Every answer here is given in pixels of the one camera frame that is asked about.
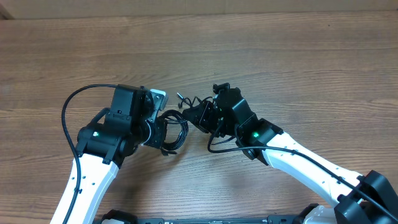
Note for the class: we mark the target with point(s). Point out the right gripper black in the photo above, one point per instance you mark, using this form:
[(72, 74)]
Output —
[(199, 118)]

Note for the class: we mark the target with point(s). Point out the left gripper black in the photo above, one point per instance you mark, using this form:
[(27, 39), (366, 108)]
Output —
[(156, 140)]

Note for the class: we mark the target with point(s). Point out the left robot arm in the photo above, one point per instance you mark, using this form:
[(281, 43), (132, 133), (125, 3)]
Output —
[(102, 145)]

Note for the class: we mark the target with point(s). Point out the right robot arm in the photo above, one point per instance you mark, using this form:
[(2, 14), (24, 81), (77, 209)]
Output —
[(352, 197)]

